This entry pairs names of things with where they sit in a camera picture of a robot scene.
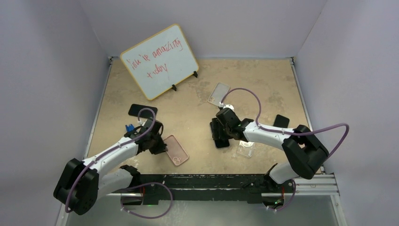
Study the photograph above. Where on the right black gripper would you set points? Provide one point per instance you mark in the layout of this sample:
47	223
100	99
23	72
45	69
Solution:
216	125

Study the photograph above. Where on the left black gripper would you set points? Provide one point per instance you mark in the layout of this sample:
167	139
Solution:
161	148

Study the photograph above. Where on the black smartphone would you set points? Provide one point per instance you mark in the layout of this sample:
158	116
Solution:
221	143

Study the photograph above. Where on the pink phone case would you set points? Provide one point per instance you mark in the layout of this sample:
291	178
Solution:
175	151

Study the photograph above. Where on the clear phone case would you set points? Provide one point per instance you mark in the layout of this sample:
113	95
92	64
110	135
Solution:
245	149

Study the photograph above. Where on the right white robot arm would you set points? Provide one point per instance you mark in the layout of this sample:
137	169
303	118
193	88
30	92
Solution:
305	153

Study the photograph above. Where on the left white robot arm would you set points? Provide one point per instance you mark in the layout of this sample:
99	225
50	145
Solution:
83	182

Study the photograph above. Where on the translucent white phone case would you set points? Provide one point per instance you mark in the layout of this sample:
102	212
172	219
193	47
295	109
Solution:
219	91

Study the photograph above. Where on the black phone left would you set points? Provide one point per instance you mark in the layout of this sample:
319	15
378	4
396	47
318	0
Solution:
136	108

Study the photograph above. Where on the black phone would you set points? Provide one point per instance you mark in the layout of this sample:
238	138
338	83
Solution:
136	108
281	121

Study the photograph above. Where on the black phone right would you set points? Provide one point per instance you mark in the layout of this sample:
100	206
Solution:
281	121

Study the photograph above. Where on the blue black stapler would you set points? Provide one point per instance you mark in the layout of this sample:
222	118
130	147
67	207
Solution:
129	127

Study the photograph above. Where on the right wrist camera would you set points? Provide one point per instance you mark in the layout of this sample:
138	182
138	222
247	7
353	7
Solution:
224	106

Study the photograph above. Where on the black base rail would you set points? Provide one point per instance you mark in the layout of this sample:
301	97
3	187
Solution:
249	188

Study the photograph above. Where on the whiteboard with orange frame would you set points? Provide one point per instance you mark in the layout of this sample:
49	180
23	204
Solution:
160	62

